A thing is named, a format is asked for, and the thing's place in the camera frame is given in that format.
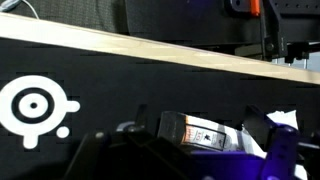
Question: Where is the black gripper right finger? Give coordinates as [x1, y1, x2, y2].
[246, 105, 303, 180]

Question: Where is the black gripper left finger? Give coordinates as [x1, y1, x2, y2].
[116, 104, 148, 133]

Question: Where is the black desk mat white logo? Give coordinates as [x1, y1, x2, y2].
[0, 38, 320, 180]

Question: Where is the orange black white package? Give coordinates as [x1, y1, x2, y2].
[156, 110, 266, 158]

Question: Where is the black optical breadboard table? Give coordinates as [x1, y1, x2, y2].
[263, 0, 320, 44]

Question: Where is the black clamp orange handle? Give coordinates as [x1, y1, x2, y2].
[229, 0, 311, 65]

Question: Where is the thin white floor cable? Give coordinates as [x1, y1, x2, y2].
[0, 0, 40, 20]

